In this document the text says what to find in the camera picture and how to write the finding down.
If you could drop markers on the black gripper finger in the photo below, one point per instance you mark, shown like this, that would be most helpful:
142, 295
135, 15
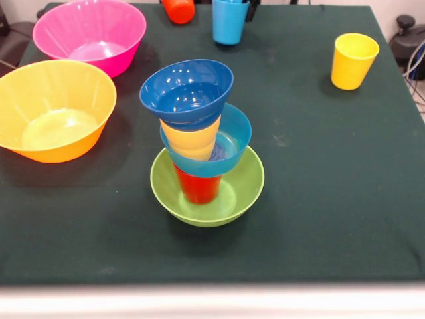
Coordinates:
251, 11

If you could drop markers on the green plastic bowl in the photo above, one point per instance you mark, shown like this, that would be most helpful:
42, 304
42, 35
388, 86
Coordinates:
245, 192

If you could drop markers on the amber yellow plastic cup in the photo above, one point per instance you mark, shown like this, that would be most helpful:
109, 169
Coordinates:
199, 153

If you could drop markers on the large yellow-orange plastic bowl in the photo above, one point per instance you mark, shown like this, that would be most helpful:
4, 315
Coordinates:
50, 99

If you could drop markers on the dark blue plastic bowl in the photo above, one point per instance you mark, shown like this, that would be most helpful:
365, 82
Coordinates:
186, 86

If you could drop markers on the light blue plastic cup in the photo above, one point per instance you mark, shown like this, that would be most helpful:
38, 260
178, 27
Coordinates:
229, 23

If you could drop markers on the large pink plastic bowl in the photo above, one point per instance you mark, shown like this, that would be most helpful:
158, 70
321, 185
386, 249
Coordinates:
66, 30

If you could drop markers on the red plastic cup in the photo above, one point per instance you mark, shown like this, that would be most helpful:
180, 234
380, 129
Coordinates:
199, 189

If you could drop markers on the orange plastic cup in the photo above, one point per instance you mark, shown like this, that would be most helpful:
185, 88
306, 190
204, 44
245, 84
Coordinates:
179, 11

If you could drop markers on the dark green table cloth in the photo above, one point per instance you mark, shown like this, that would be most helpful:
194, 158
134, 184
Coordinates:
315, 216

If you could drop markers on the light blue plastic bowl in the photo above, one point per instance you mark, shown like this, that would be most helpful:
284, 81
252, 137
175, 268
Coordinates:
237, 129

